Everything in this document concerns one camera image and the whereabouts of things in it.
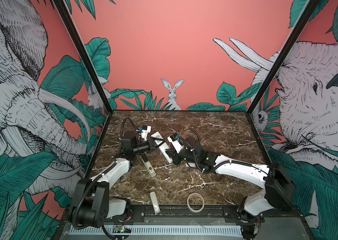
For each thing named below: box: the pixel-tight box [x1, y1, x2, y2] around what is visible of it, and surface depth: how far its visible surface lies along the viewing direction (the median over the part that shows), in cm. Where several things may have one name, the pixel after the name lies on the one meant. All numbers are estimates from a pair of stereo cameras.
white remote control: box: [151, 131, 173, 164], surface depth 80 cm
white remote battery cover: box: [149, 191, 161, 214], surface depth 76 cm
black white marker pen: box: [141, 153, 157, 177], surface depth 89 cm
